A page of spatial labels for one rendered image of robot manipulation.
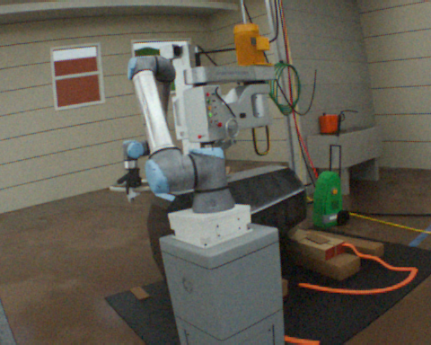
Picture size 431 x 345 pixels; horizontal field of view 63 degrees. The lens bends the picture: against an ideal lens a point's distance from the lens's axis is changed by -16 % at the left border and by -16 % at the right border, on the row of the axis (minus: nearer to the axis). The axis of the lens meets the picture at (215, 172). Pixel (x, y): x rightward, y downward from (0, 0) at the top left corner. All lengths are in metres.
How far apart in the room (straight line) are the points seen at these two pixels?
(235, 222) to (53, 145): 7.21
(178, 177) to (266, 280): 0.61
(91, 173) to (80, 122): 1.16
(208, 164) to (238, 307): 0.64
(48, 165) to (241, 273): 7.26
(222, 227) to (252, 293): 0.34
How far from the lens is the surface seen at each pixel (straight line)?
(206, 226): 1.68
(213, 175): 1.74
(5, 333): 2.02
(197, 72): 3.05
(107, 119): 9.16
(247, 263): 1.75
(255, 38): 3.58
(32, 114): 8.63
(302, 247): 3.41
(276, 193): 3.11
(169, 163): 1.69
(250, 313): 1.85
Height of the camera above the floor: 1.41
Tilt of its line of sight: 9 degrees down
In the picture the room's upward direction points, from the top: 7 degrees counter-clockwise
